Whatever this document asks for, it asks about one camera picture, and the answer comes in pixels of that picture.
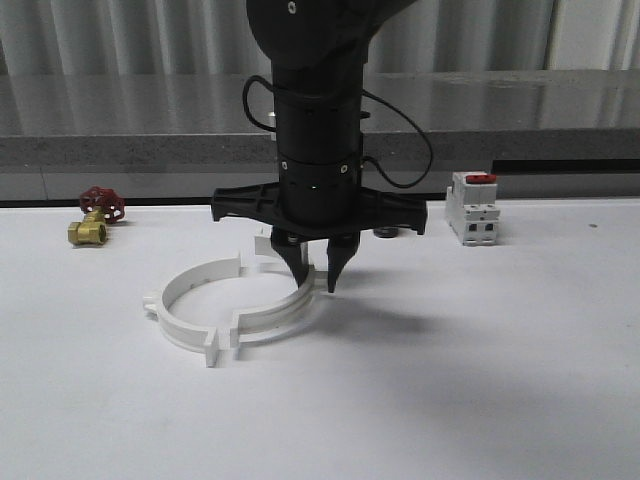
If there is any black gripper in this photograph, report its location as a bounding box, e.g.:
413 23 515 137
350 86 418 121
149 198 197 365
211 159 427 293

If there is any white half pipe clamp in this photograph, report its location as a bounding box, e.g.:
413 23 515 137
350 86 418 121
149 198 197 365
142 253 241 367
229 246 327 349

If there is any grey stone counter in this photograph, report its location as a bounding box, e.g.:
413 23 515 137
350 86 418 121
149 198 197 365
1 70 639 204

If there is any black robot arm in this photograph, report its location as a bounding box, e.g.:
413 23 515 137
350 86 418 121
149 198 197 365
211 1 427 289

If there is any black cylindrical capacitor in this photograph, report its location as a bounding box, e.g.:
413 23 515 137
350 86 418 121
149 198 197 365
373 227 399 239

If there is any white circuit breaker red switch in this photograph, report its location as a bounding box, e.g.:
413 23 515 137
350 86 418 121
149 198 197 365
445 171 500 246

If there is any brass valve red handwheel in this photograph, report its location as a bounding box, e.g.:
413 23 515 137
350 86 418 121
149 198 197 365
67 186 126 246

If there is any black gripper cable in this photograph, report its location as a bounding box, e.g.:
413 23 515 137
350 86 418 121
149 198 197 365
242 75 434 190

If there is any grey pleated curtain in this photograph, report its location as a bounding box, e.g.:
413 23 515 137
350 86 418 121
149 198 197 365
1 1 639 76

